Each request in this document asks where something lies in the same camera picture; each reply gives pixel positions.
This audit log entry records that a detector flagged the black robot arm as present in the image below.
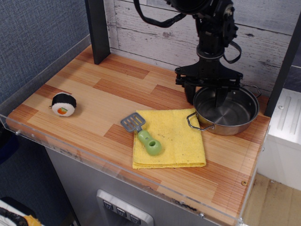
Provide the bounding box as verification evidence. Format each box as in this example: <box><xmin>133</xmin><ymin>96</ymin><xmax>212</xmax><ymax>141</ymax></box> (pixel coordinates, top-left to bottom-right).
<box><xmin>167</xmin><ymin>0</ymin><xmax>243</xmax><ymax>107</ymax></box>

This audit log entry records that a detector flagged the yellow folded cloth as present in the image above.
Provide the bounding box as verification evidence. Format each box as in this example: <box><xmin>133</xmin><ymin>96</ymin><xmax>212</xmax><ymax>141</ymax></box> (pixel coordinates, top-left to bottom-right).
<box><xmin>132</xmin><ymin>109</ymin><xmax>206</xmax><ymax>169</ymax></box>

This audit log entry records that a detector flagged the silver cabinet button panel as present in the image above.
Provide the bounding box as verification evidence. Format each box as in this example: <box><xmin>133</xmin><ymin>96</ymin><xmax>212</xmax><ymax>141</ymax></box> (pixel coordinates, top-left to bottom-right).
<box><xmin>96</xmin><ymin>189</ymin><xmax>154</xmax><ymax>226</ymax></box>

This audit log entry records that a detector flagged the plush sushi roll toy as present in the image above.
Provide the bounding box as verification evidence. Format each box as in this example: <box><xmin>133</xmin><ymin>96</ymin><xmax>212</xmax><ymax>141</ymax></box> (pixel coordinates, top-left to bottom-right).
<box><xmin>49</xmin><ymin>92</ymin><xmax>77</xmax><ymax>117</ymax></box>

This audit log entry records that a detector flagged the dark right vertical post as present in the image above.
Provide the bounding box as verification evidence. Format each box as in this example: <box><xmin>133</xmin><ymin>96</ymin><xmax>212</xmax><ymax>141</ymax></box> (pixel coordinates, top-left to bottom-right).
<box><xmin>264</xmin><ymin>15</ymin><xmax>301</xmax><ymax>117</ymax></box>

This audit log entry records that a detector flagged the green grey toy spatula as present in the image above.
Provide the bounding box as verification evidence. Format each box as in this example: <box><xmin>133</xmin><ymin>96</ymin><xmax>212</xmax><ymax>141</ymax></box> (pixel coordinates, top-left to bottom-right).
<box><xmin>120</xmin><ymin>113</ymin><xmax>162</xmax><ymax>156</ymax></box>

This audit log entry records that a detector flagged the clear acrylic table guard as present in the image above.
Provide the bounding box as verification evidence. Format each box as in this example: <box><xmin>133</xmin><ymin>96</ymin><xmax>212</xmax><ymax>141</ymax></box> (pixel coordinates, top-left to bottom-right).
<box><xmin>0</xmin><ymin>44</ymin><xmax>269</xmax><ymax>226</ymax></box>

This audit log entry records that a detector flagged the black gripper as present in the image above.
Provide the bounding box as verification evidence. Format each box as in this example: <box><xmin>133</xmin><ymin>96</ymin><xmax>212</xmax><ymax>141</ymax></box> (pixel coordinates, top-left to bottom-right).
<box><xmin>175</xmin><ymin>58</ymin><xmax>243</xmax><ymax>108</ymax></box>

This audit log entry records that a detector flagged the white box at right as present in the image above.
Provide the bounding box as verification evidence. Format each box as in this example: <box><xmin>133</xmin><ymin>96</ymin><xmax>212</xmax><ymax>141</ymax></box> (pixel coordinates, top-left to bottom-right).
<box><xmin>257</xmin><ymin>89</ymin><xmax>301</xmax><ymax>190</ymax></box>

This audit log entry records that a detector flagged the yellow object bottom left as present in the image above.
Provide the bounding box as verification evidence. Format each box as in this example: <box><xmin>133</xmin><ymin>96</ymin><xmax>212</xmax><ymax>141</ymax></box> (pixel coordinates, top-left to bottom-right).
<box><xmin>24</xmin><ymin>215</ymin><xmax>42</xmax><ymax>226</ymax></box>

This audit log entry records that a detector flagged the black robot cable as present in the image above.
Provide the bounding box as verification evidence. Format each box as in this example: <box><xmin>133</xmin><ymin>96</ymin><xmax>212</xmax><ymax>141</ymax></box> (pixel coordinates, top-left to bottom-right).
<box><xmin>133</xmin><ymin>0</ymin><xmax>242</xmax><ymax>64</ymax></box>

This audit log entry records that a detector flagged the stainless steel pot bowl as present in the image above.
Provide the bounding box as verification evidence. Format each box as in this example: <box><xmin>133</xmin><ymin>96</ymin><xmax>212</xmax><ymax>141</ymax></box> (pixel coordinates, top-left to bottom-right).
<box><xmin>186</xmin><ymin>84</ymin><xmax>261</xmax><ymax>136</ymax></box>

